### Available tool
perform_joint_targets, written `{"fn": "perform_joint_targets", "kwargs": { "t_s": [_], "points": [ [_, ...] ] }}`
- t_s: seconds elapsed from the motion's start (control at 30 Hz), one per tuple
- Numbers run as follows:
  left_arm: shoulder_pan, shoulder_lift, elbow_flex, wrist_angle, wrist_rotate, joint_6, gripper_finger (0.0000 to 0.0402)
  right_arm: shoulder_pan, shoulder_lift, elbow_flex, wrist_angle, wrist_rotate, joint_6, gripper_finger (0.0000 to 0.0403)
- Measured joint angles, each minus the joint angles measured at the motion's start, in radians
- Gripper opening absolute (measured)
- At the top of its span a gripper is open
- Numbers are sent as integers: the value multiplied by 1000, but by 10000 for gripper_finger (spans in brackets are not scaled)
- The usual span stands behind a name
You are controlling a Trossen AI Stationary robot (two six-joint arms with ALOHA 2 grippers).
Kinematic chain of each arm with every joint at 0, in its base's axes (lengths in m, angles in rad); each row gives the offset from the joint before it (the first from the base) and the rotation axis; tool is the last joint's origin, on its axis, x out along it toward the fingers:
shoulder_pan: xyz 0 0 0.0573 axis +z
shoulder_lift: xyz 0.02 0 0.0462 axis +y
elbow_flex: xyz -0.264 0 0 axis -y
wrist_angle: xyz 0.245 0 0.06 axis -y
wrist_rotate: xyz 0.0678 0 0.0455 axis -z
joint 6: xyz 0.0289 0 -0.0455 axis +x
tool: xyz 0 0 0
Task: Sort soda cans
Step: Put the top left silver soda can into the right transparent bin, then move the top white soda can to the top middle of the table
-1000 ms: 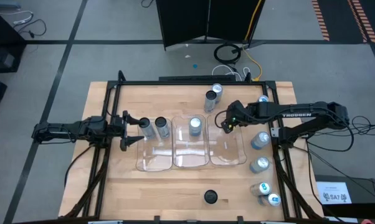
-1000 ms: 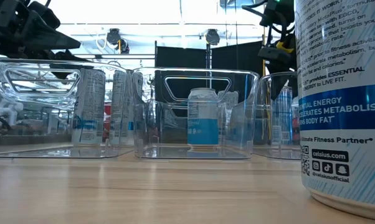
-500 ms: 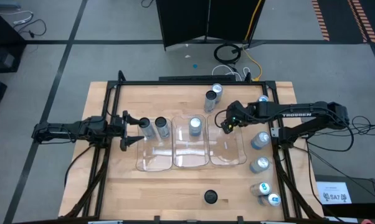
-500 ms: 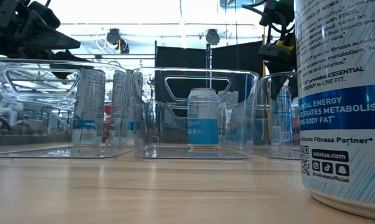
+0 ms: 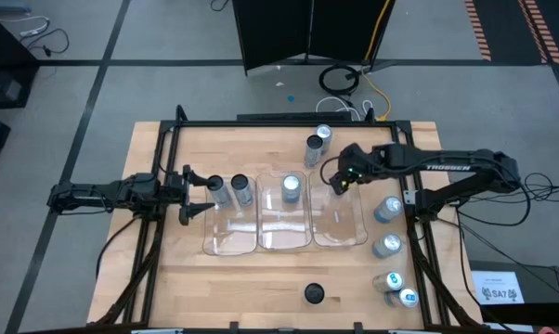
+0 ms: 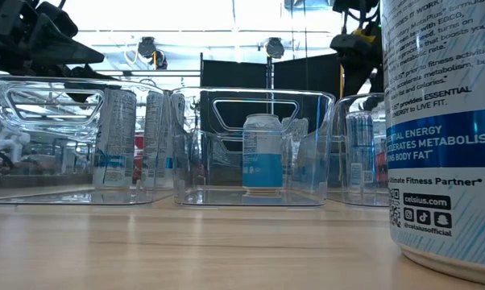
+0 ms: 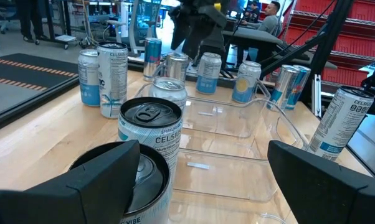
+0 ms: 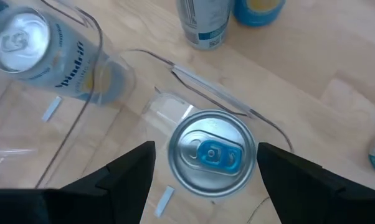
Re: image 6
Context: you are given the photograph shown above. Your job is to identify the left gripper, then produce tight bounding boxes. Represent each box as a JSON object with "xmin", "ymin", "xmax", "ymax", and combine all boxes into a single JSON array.
[{"xmin": 0, "ymin": 0, "xmax": 106, "ymax": 78}]

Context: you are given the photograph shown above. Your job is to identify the black folding screen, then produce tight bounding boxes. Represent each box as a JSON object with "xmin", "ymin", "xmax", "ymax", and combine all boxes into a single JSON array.
[{"xmin": 199, "ymin": 52, "xmax": 342, "ymax": 189}]

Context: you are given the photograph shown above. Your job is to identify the red storage bins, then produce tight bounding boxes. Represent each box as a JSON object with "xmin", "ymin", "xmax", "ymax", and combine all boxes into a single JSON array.
[{"xmin": 372, "ymin": 149, "xmax": 390, "ymax": 187}]

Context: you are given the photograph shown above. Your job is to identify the white machine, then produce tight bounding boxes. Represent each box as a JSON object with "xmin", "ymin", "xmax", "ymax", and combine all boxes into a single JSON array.
[{"xmin": 0, "ymin": 127, "xmax": 32, "ymax": 163}]

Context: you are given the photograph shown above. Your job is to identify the black aluminium table frame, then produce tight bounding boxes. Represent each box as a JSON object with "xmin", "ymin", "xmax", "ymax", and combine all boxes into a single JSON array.
[{"xmin": 0, "ymin": 172, "xmax": 95, "ymax": 189}]

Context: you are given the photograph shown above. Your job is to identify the white and blue soda can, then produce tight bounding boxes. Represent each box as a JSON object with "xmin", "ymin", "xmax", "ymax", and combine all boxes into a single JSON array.
[{"xmin": 241, "ymin": 113, "xmax": 285, "ymax": 196}]

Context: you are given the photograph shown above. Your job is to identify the white Celsius energy drink can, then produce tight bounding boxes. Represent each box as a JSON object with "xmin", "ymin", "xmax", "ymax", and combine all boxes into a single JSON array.
[
  {"xmin": 380, "ymin": 0, "xmax": 485, "ymax": 288},
  {"xmin": 91, "ymin": 86, "xmax": 139, "ymax": 191},
  {"xmin": 139, "ymin": 89, "xmax": 175, "ymax": 191}
]

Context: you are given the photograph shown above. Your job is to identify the blue silver Red Bull can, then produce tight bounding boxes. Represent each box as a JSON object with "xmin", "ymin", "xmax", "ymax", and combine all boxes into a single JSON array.
[{"xmin": 343, "ymin": 110, "xmax": 376, "ymax": 195}]

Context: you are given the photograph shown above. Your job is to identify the yellow cable tag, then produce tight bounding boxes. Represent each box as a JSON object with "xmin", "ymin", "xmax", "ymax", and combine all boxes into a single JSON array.
[{"xmin": 351, "ymin": 26, "xmax": 379, "ymax": 44}]

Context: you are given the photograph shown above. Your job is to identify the clear plastic bin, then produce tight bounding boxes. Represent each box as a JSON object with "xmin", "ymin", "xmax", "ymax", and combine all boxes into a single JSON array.
[
  {"xmin": 0, "ymin": 74, "xmax": 176, "ymax": 207},
  {"xmin": 325, "ymin": 92, "xmax": 390, "ymax": 208},
  {"xmin": 171, "ymin": 86, "xmax": 338, "ymax": 208}
]

